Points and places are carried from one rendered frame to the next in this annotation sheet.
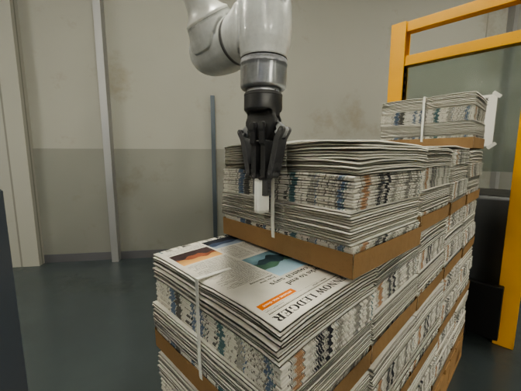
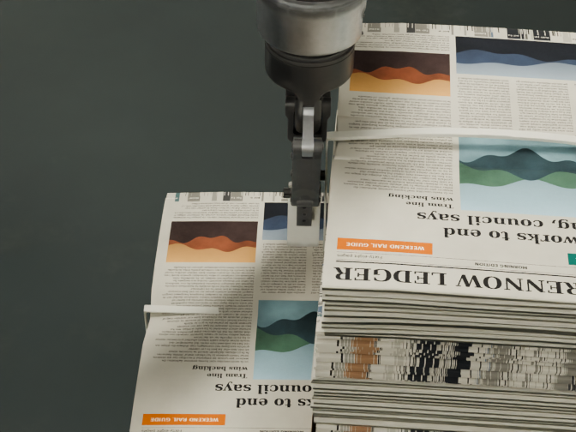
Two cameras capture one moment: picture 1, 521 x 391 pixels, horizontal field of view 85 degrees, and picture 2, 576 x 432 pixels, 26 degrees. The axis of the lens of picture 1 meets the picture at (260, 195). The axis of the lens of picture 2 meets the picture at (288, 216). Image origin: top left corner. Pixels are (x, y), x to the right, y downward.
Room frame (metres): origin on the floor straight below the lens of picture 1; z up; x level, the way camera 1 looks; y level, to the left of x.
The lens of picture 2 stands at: (-0.05, -0.62, 1.74)
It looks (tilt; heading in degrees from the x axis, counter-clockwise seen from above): 42 degrees down; 46
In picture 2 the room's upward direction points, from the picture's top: straight up
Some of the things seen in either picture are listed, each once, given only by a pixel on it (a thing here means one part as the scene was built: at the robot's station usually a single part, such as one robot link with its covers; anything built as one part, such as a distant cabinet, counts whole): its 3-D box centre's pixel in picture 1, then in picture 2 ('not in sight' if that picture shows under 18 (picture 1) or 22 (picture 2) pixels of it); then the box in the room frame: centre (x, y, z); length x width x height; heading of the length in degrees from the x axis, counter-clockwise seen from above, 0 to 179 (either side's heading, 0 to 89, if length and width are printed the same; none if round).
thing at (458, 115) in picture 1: (422, 233); not in sight; (1.38, -0.82, 0.65); 0.39 x 0.30 x 1.29; 45
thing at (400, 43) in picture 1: (391, 171); not in sight; (1.92, -0.89, 0.93); 0.09 x 0.09 x 1.85; 45
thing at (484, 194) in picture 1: (454, 245); not in sight; (1.95, -1.39, 0.40); 0.70 x 0.55 x 0.80; 45
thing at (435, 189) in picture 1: (375, 182); not in sight; (0.96, -0.39, 0.95); 0.38 x 0.29 x 0.23; 44
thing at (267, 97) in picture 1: (263, 116); (309, 77); (0.57, 0.00, 1.11); 0.08 x 0.07 x 0.09; 45
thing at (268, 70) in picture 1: (263, 77); (311, 3); (0.58, -0.01, 1.19); 0.09 x 0.09 x 0.06
